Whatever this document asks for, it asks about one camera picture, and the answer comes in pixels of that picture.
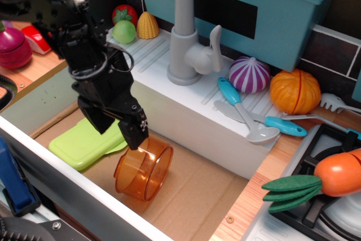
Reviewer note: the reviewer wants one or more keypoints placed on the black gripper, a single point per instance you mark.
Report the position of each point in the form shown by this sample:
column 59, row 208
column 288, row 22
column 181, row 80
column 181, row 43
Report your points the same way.
column 103, row 81

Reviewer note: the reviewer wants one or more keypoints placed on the orange transparent plastic pot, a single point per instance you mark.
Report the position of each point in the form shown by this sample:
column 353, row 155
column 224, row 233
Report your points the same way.
column 140, row 173

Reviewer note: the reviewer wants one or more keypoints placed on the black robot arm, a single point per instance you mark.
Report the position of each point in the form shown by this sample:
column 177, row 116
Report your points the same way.
column 76, row 30

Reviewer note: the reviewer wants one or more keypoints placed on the white toy sink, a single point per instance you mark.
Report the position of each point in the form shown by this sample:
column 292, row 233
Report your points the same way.
column 212, row 158

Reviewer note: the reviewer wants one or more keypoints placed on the green plastic cutting board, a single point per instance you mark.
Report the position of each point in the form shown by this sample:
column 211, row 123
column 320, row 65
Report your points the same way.
column 82, row 145

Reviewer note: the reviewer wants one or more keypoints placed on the green toy apple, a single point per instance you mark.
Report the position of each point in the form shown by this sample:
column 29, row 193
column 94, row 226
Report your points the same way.
column 124, row 32

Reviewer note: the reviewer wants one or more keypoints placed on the grey toy faucet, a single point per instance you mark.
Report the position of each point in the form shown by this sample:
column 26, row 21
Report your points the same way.
column 189, row 59

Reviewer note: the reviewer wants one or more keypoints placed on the yellow toy corn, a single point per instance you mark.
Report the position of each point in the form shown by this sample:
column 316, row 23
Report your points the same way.
column 147, row 27

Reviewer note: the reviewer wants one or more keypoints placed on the red white toy slice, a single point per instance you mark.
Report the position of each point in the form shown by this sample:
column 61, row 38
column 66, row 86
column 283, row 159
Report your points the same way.
column 36, row 40

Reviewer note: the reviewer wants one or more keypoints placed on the red toy tomato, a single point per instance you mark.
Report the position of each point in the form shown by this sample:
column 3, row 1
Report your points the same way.
column 125, row 12

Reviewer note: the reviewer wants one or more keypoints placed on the blue clamp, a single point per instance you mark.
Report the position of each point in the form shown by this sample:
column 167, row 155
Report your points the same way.
column 19, row 193

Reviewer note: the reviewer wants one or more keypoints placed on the purple striped toy onion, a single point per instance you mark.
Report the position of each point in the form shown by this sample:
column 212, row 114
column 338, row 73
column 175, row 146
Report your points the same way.
column 249, row 75

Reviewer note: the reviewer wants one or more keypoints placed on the orange toy pumpkin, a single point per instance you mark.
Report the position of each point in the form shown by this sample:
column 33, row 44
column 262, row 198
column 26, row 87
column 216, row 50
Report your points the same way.
column 295, row 93

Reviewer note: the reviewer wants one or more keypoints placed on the black toy stove grate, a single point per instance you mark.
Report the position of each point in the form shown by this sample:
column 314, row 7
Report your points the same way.
column 320, row 199

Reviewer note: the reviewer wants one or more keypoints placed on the grey toy pasta fork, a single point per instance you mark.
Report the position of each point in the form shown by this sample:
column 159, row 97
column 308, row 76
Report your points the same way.
column 334, row 104

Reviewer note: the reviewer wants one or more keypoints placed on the orange toy carrot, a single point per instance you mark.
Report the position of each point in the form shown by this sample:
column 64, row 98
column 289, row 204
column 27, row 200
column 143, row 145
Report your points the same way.
column 336, row 176

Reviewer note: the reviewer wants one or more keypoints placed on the grey ladle blue handle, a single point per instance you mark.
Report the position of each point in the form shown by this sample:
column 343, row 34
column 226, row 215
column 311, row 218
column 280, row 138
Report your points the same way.
column 257, row 135

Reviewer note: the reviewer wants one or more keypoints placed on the grey knife blue handle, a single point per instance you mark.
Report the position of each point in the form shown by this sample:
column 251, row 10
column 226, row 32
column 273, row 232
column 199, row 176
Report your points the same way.
column 285, row 127

